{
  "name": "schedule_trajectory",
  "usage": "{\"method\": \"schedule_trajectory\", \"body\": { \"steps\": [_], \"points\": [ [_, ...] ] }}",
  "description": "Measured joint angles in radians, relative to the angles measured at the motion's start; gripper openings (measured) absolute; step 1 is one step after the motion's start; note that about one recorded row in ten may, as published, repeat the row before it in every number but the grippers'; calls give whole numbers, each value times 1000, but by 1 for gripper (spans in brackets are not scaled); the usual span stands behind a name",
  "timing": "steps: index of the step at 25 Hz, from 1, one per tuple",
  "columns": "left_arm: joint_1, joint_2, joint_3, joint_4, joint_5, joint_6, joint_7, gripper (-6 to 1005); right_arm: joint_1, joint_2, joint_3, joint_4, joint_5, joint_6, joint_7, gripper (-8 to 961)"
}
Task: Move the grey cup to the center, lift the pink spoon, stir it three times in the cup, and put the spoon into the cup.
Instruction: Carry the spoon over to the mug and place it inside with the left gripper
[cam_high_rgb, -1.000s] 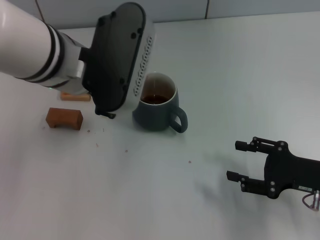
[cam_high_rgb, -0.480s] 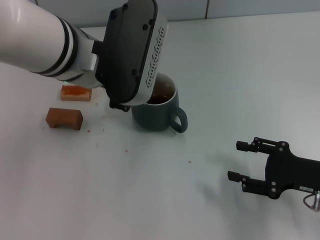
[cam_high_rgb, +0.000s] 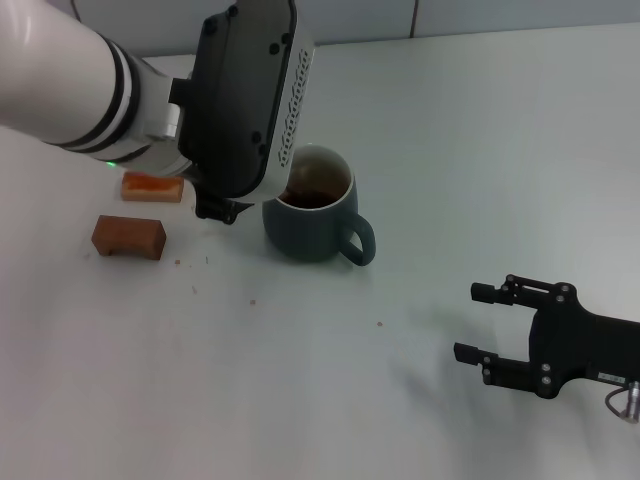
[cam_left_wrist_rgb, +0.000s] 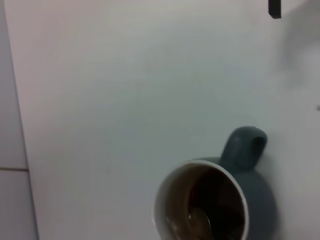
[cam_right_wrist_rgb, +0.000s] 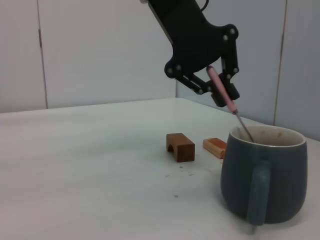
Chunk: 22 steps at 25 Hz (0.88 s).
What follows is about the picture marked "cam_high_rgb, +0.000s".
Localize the light wooden block orange stained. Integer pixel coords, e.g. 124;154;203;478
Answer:
121;172;186;204

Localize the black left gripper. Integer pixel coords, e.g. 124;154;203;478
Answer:
193;179;257;227

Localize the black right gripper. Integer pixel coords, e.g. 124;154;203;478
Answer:
453;273;640;401

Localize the right wrist cable with connector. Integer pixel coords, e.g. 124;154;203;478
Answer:
604;379;640;424

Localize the grey ceramic cup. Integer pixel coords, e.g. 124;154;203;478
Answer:
262;143;377;268

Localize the brown notched wooden block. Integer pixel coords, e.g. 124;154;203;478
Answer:
90;214;167;261

